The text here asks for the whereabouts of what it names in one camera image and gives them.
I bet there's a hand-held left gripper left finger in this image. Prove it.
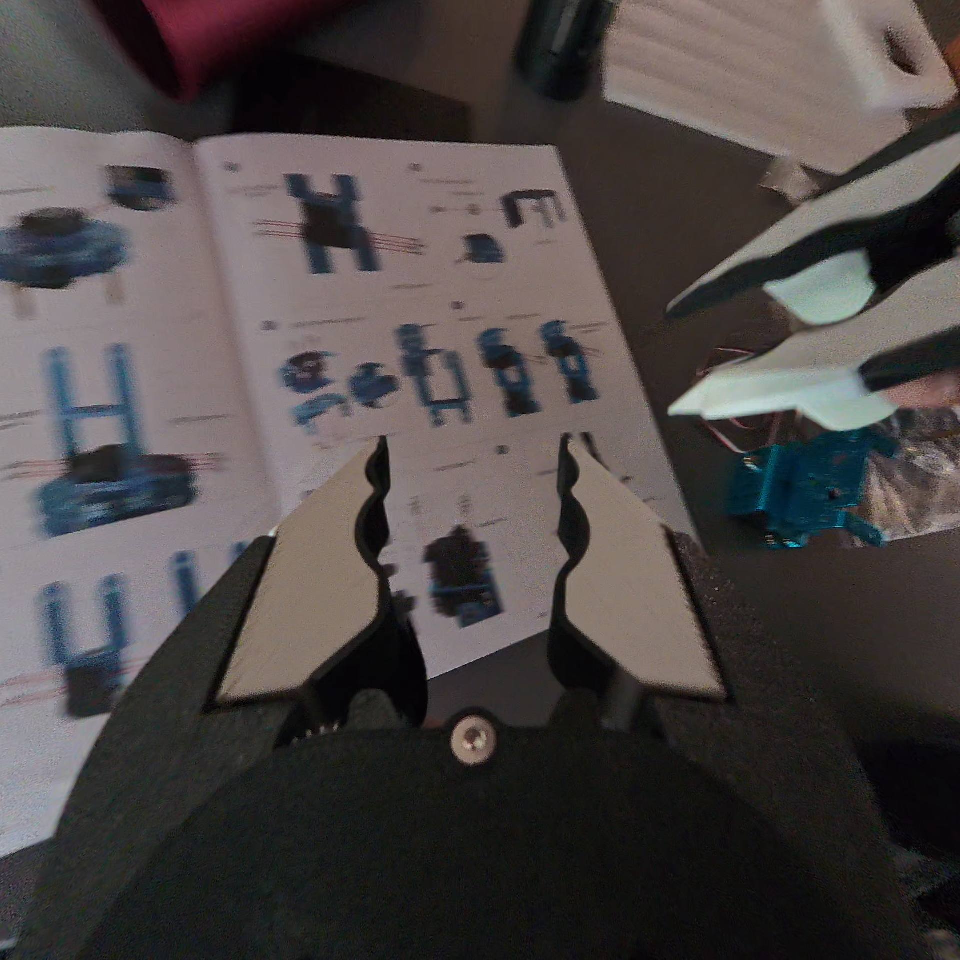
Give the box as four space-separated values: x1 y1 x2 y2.
204 435 430 727

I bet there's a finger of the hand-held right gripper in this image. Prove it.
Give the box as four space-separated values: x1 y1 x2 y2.
666 261 955 432
666 166 955 327

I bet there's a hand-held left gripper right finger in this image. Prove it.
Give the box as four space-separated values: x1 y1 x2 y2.
546 433 732 735

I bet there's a red white black servo cable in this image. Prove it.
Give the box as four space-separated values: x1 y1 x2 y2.
693 346 789 455

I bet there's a blue servo bracket assembly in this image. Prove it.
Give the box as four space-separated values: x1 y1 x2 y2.
726 429 897 552

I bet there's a dark grey desk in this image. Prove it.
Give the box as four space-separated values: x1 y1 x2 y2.
0 0 960 871

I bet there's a person's right hand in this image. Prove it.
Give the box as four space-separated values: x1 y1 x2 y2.
896 375 960 411

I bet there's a white foam sheet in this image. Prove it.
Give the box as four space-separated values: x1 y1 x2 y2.
602 0 960 177

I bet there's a white foam piece with hole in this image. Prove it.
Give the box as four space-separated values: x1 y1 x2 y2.
817 0 960 114

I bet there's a printed assembly manual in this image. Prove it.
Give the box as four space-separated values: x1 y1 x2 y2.
0 127 702 860

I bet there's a black cylindrical bottle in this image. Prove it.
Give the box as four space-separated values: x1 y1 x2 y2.
516 0 615 100

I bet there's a black flat device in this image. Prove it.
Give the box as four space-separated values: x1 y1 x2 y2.
231 71 472 144

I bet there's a dark red tube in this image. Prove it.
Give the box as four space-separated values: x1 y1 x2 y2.
88 0 369 102

